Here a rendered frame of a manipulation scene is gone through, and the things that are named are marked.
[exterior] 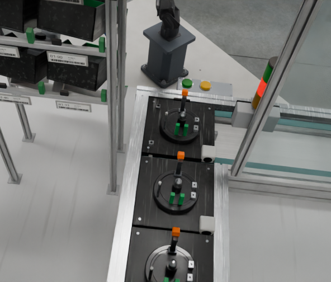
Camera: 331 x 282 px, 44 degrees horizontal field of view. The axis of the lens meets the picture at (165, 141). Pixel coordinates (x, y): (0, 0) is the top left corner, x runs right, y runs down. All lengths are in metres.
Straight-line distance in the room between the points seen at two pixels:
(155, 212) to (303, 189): 0.51
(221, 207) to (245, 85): 0.65
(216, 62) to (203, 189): 0.70
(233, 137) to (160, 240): 0.50
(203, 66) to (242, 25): 1.73
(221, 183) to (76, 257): 0.50
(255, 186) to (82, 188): 0.58
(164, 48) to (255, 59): 1.75
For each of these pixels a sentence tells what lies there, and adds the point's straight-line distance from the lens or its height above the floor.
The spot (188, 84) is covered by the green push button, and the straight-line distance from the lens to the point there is 1.55.
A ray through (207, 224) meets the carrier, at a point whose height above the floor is 0.99.
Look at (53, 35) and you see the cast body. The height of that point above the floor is 1.27.
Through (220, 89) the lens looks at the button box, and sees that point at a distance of 1.58.
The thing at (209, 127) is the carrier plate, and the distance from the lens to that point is 1.44.
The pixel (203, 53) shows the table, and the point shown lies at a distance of 1.86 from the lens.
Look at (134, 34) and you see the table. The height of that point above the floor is 0.86.
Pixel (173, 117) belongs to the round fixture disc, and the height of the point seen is 0.99.
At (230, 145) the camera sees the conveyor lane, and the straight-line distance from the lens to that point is 1.48.
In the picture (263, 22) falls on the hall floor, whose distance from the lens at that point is 3.59.
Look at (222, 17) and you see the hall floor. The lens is 3.52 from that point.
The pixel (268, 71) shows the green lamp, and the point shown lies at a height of 1.40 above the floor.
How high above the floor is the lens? 2.09
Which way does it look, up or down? 54 degrees down
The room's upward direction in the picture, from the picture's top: 10 degrees clockwise
